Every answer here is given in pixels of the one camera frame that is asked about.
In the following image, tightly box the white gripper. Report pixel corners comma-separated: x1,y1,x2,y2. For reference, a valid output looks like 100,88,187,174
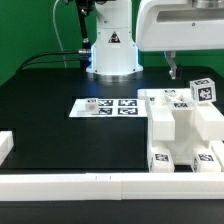
136,0,224,79

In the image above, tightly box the white chair seat piece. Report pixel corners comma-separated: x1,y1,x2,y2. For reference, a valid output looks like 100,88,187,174
146,109,224,168

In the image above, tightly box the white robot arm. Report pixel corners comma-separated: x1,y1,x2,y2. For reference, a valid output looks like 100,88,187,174
87,0,224,81

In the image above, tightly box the white flat back plate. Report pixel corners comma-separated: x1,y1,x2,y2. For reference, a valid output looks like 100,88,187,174
69,98,147,118

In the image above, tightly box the black cable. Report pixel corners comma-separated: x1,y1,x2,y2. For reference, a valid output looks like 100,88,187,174
16,49,91,73

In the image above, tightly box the white thin cable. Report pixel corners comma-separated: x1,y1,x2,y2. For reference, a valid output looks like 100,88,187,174
52,0,69,69

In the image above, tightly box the white front fence rail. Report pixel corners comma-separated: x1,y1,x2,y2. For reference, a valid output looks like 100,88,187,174
0,173,224,201

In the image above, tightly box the white fence rail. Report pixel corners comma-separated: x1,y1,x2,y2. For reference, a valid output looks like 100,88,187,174
0,173,224,201
0,131,14,165

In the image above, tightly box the white left fence rail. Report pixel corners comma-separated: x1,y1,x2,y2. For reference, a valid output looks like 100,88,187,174
0,131,14,165

